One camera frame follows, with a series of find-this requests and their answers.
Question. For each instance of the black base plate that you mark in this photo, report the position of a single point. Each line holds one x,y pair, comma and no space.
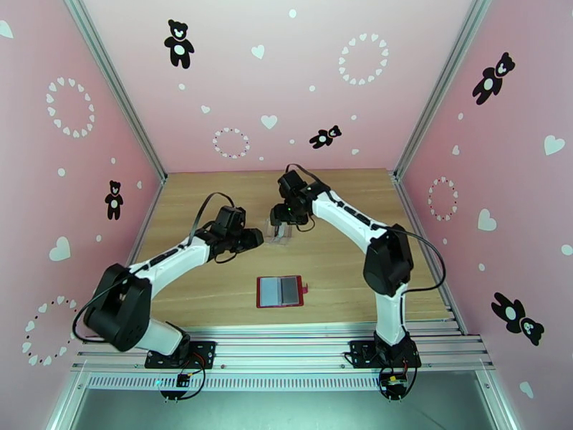
360,355
203,352

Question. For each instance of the left small black connector board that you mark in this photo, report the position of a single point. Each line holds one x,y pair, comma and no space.
183,380

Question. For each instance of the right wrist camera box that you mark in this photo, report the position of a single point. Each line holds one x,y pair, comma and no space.
292,182

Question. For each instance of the left aluminium table side rail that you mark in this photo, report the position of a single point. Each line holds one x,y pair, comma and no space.
147,222

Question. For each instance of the right black yellow connector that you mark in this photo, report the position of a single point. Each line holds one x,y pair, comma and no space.
394,384

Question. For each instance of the aluminium frame post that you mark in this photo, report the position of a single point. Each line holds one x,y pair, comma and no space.
115,84
442,84

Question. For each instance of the red leather card holder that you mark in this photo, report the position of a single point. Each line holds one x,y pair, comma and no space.
279,292

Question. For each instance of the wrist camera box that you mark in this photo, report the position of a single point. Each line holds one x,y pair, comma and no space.
292,182
230,218

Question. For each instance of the aluminium table side rail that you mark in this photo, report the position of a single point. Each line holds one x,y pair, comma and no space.
414,218
147,222

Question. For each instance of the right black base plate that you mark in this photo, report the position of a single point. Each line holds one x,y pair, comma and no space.
360,355

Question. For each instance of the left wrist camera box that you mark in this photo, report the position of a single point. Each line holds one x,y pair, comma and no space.
230,218

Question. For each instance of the perforated metal strip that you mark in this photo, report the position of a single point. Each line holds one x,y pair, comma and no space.
286,383

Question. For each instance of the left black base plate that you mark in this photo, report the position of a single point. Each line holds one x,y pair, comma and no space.
203,352

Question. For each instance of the right aluminium frame post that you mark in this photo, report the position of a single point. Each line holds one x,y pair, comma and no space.
442,84

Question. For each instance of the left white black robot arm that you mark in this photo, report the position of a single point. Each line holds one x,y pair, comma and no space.
170,267

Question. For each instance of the right aluminium table side rail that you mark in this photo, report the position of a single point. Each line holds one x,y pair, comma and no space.
414,218

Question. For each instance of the aluminium table edge rail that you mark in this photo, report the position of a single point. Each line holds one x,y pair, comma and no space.
286,348

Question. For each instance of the left aluminium frame post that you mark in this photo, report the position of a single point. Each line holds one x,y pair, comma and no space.
115,84

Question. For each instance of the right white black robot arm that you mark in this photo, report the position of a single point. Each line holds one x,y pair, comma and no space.
385,263

